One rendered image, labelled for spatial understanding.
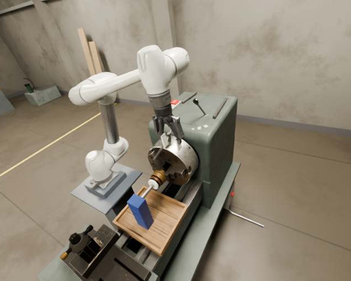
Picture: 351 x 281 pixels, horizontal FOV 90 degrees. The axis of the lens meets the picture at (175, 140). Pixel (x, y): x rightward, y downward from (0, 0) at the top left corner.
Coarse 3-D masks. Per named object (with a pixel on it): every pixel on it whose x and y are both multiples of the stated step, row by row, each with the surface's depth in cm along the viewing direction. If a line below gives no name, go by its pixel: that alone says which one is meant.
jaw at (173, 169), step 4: (168, 168) 107; (172, 168) 106; (176, 168) 105; (180, 168) 104; (188, 168) 103; (168, 172) 104; (172, 172) 103; (176, 172) 102; (180, 172) 101; (184, 172) 103; (188, 172) 104; (168, 176) 103; (172, 176) 103; (176, 176) 104; (180, 176) 102
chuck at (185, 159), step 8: (160, 144) 105; (160, 152) 106; (168, 152) 102; (176, 152) 100; (184, 152) 103; (168, 160) 106; (176, 160) 102; (184, 160) 101; (192, 160) 105; (184, 168) 103; (192, 168) 106; (184, 176) 107; (176, 184) 118
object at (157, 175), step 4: (156, 172) 103; (160, 172) 102; (164, 172) 105; (152, 176) 102; (156, 176) 102; (160, 176) 101; (164, 176) 103; (156, 180) 100; (160, 180) 101; (164, 180) 103; (160, 184) 101
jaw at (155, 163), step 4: (152, 148) 110; (152, 152) 107; (156, 152) 108; (152, 156) 106; (152, 160) 108; (156, 160) 106; (160, 160) 108; (152, 164) 107; (156, 164) 105; (160, 164) 107; (156, 168) 104; (160, 168) 106
